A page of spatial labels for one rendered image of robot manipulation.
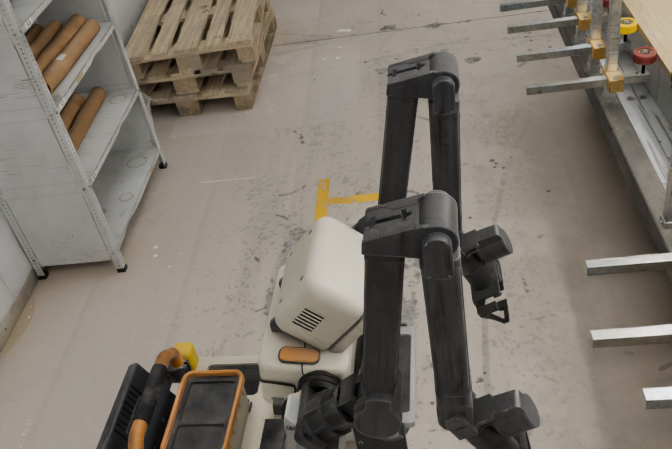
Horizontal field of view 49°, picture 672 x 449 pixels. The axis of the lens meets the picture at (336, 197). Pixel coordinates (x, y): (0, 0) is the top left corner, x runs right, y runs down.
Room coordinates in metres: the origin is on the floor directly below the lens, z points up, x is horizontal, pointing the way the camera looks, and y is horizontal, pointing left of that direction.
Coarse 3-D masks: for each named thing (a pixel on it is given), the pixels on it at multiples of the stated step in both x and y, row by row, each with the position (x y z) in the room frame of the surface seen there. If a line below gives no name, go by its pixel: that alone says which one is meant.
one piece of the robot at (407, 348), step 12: (408, 336) 1.09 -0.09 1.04; (408, 348) 1.06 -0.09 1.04; (408, 360) 1.03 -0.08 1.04; (408, 372) 0.99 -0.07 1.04; (408, 384) 0.97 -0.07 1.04; (408, 396) 0.94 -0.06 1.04; (408, 408) 0.91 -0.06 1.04; (408, 420) 0.88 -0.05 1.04; (360, 444) 0.89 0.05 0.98; (372, 444) 0.89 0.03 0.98; (384, 444) 0.88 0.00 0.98; (396, 444) 0.88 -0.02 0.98
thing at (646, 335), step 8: (624, 328) 1.14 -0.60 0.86; (632, 328) 1.14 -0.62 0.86; (640, 328) 1.14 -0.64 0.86; (648, 328) 1.13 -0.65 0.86; (656, 328) 1.13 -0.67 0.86; (664, 328) 1.12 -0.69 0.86; (592, 336) 1.14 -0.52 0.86; (600, 336) 1.14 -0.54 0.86; (608, 336) 1.13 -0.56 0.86; (616, 336) 1.13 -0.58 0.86; (624, 336) 1.12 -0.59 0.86; (632, 336) 1.12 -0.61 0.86; (640, 336) 1.11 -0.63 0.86; (648, 336) 1.11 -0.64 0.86; (656, 336) 1.11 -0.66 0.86; (664, 336) 1.10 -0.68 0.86; (592, 344) 1.13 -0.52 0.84; (600, 344) 1.13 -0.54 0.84; (608, 344) 1.12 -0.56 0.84; (616, 344) 1.12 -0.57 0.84; (624, 344) 1.12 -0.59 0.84; (632, 344) 1.12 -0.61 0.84; (640, 344) 1.11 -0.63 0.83
